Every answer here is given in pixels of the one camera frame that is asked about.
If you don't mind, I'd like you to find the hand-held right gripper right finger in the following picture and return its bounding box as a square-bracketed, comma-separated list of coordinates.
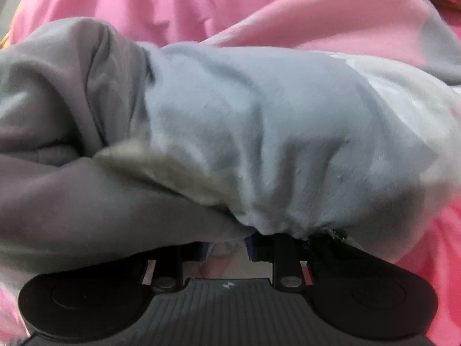
[244, 234, 311, 289]

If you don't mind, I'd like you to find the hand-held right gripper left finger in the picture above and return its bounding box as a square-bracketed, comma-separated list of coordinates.
[151, 243, 185, 293]

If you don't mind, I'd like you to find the pink grey floral duvet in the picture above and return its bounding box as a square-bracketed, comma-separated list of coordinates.
[0, 0, 461, 296]

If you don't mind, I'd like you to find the bright pink quilt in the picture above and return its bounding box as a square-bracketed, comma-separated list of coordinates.
[9, 0, 343, 49]

